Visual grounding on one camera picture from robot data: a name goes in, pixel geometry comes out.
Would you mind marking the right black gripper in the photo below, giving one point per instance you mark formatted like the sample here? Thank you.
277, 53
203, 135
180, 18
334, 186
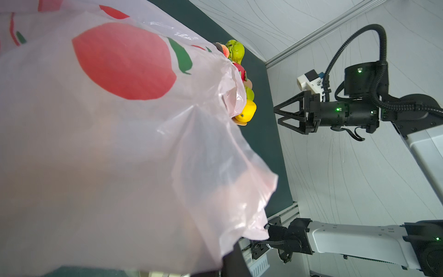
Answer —
356, 113

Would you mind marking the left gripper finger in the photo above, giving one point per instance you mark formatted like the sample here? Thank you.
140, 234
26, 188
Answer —
234, 264

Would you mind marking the yellow lemon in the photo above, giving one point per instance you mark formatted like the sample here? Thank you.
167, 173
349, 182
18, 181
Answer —
247, 113

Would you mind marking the green apple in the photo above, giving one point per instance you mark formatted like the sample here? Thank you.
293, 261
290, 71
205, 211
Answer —
250, 95

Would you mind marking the pink plastic bag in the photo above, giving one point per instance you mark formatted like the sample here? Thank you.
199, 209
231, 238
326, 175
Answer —
118, 146

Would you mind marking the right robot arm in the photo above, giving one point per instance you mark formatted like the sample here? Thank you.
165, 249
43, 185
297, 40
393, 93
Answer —
335, 179

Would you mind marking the tan fruit plate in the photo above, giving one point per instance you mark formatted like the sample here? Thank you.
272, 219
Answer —
249, 84

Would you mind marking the red dragon fruit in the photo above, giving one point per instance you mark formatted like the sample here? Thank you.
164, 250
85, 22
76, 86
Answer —
241, 70

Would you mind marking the green fruit at back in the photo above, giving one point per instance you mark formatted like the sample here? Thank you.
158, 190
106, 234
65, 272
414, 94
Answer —
236, 51

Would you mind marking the peach with leaf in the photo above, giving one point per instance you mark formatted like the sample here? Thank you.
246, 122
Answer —
222, 48

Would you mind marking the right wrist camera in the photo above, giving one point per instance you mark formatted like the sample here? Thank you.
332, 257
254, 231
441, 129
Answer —
313, 82

